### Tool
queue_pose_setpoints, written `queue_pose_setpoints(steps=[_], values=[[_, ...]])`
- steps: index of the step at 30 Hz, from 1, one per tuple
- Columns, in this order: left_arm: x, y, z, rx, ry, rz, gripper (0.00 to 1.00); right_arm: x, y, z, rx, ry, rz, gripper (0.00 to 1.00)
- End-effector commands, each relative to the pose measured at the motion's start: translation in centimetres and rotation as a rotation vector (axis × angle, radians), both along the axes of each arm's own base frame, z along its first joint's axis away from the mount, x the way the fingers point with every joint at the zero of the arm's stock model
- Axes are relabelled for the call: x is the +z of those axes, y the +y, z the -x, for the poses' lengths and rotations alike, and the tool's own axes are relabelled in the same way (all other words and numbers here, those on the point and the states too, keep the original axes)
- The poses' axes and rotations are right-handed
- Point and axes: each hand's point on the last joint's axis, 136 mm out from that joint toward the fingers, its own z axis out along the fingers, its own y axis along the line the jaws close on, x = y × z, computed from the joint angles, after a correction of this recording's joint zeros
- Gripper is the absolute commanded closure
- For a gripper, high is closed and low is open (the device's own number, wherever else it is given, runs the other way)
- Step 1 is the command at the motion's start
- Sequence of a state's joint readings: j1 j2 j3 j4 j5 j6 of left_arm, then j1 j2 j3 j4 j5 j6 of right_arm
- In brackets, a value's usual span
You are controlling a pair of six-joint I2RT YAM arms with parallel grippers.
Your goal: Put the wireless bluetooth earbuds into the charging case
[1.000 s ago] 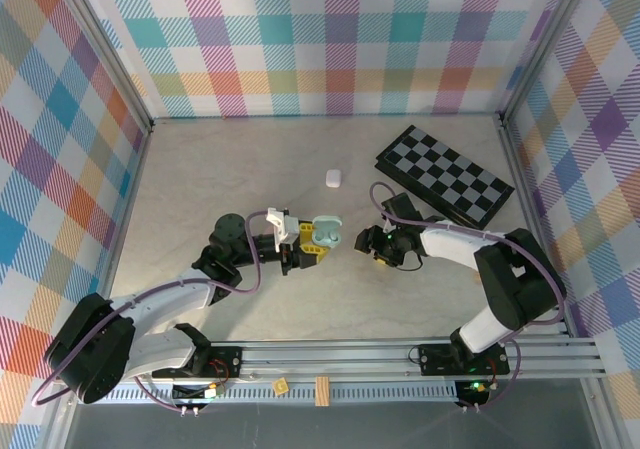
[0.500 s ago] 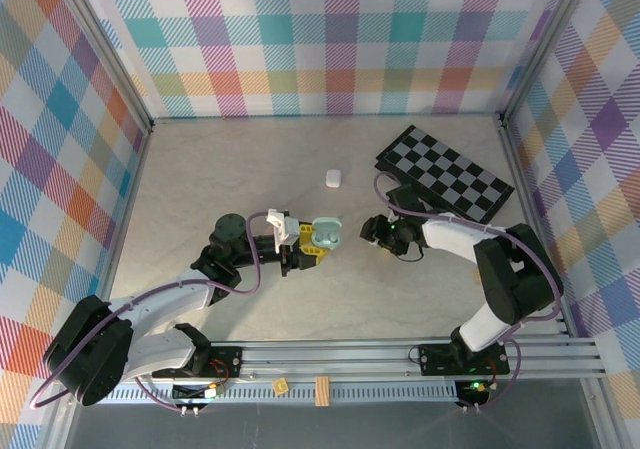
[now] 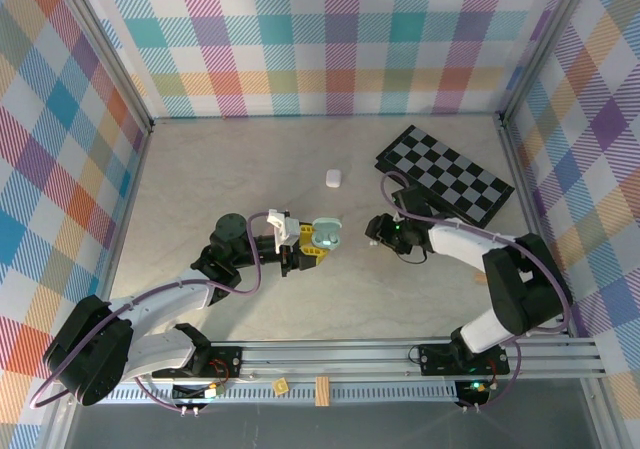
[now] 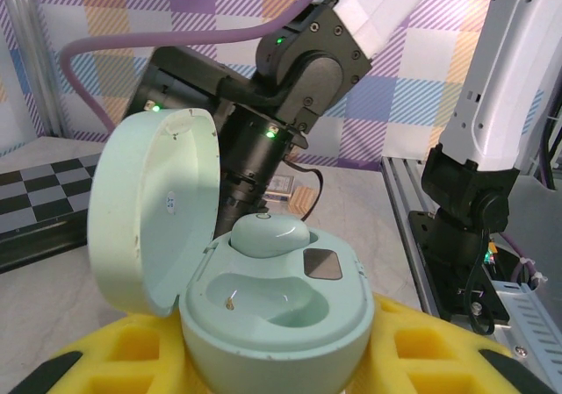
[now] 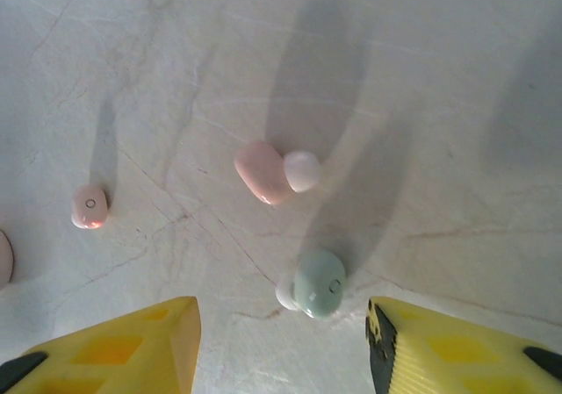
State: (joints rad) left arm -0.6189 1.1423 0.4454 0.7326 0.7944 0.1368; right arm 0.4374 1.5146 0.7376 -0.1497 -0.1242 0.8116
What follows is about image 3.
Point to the right controller board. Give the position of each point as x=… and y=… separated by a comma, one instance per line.
x=472, y=388

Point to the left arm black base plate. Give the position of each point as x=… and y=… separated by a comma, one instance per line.
x=230, y=359

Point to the right aluminium floor rail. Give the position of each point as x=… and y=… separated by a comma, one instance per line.
x=520, y=169

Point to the left controller board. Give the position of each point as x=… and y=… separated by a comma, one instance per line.
x=197, y=393

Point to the wooden letter block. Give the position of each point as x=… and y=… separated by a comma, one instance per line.
x=280, y=386

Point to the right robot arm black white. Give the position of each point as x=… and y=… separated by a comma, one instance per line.
x=460, y=241

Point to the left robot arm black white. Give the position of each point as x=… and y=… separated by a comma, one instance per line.
x=165, y=299

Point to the black grey chessboard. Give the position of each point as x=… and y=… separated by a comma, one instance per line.
x=450, y=164

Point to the plain wooden block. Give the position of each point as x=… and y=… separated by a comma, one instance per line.
x=323, y=391

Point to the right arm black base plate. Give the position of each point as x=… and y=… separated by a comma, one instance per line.
x=435, y=359

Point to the white earbud charging case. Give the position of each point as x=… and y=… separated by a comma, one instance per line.
x=333, y=178

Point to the flat wooden piece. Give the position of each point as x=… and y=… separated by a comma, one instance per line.
x=480, y=279

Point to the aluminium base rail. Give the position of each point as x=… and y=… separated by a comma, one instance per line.
x=325, y=356

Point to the mint green earbud charging case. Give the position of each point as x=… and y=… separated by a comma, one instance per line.
x=327, y=234

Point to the left aluminium frame post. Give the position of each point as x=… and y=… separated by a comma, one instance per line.
x=100, y=49

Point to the controller board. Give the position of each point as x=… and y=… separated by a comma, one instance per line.
x=197, y=393
x=472, y=388

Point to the right aluminium frame post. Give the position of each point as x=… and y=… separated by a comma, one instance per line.
x=550, y=44

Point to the left aluminium floor rail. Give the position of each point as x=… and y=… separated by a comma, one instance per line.
x=132, y=179

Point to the aluminium floor rail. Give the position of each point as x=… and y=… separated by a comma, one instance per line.
x=520, y=169
x=132, y=179

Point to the aluminium frame post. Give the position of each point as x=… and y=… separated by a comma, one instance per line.
x=100, y=49
x=550, y=44

